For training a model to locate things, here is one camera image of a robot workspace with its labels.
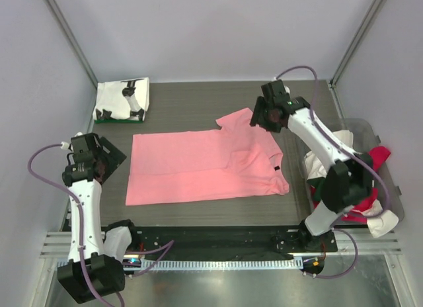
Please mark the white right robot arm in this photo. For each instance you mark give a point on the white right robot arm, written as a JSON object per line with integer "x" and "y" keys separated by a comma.
{"x": 349, "y": 178}

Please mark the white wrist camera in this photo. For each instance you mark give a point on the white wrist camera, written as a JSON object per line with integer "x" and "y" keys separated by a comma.
{"x": 69, "y": 145}
{"x": 287, "y": 89}

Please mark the right aluminium frame post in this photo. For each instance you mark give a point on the right aluminium frame post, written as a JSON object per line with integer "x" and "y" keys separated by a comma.
{"x": 364, "y": 27}

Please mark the folded white printed t shirt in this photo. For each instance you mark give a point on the folded white printed t shirt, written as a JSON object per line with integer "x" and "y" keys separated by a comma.
{"x": 127, "y": 99}

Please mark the dark green crumpled t shirt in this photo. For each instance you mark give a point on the dark green crumpled t shirt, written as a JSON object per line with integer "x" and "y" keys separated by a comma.
{"x": 316, "y": 186}

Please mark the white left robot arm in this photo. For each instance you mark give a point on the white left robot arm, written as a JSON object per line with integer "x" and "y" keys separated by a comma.
{"x": 94, "y": 264}

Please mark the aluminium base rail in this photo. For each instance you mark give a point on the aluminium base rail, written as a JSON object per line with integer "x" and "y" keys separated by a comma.
{"x": 56, "y": 245}

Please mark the white slotted cable duct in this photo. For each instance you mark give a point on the white slotted cable duct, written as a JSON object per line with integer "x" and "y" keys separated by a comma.
{"x": 295, "y": 263}

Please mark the magenta crumpled t shirt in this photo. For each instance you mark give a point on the magenta crumpled t shirt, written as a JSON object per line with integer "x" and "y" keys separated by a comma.
{"x": 379, "y": 155}

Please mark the aluminium frame post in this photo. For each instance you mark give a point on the aluminium frame post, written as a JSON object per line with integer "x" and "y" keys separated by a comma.
{"x": 70, "y": 37}
{"x": 364, "y": 27}

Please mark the folded green t shirt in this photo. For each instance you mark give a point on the folded green t shirt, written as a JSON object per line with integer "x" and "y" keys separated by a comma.
{"x": 118, "y": 121}

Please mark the left aluminium frame post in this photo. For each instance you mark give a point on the left aluminium frame post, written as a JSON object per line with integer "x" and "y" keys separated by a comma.
{"x": 70, "y": 37}

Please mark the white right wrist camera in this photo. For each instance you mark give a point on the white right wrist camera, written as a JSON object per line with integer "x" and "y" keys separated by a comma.
{"x": 287, "y": 89}

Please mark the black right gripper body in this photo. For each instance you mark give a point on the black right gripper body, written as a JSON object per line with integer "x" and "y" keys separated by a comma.
{"x": 268, "y": 122}

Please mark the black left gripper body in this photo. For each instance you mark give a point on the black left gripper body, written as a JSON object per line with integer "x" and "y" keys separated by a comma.
{"x": 98, "y": 156}

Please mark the pink t shirt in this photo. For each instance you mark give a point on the pink t shirt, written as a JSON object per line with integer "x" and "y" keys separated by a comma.
{"x": 234, "y": 160}

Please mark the white crumpled t shirt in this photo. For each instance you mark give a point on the white crumpled t shirt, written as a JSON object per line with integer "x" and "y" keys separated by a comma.
{"x": 370, "y": 211}

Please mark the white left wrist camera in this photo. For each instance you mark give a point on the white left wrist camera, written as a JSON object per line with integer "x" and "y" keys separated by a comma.
{"x": 69, "y": 145}

